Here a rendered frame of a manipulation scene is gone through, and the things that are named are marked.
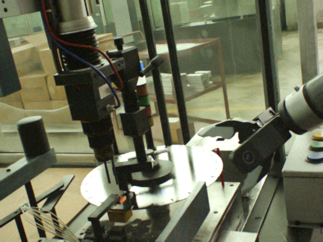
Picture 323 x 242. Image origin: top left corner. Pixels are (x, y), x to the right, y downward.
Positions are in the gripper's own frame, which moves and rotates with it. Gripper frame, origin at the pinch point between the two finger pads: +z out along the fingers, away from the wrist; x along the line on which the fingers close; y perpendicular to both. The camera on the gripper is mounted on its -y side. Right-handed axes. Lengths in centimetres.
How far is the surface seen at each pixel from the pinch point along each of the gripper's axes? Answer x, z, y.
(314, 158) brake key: -13.0, -4.7, 25.5
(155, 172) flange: 6.1, 14.6, -1.2
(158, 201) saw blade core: 1.1, 9.1, -10.6
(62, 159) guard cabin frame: 31, 86, 32
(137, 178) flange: 7.3, 16.8, -4.7
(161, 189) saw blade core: 2.5, 11.2, -6.0
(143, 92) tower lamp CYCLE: 26.4, 24.7, 23.3
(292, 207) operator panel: -19.9, 4.5, 19.3
